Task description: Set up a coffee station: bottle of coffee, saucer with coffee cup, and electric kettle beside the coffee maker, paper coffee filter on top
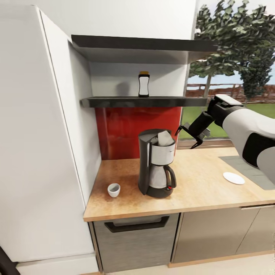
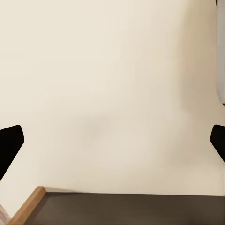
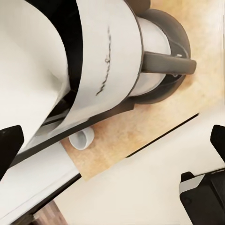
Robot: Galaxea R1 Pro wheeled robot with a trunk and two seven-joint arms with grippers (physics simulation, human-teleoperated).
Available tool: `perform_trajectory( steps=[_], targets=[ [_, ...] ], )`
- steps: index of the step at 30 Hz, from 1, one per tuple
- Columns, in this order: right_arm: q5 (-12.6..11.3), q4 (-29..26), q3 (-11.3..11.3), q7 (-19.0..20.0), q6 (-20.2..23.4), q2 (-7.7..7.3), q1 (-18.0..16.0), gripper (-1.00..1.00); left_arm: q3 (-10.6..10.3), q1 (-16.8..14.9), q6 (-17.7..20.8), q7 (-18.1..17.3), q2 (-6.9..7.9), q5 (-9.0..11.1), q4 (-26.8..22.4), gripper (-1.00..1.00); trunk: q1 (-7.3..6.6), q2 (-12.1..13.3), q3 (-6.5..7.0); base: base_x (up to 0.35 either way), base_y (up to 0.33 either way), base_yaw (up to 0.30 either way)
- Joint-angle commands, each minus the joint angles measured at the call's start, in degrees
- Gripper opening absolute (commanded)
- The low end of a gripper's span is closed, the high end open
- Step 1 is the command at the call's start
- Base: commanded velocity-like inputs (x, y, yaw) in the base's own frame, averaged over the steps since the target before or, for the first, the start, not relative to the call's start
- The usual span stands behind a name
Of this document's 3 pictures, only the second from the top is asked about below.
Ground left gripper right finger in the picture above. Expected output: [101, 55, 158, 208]
[210, 124, 225, 162]

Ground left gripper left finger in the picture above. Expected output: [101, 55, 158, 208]
[0, 125, 24, 180]

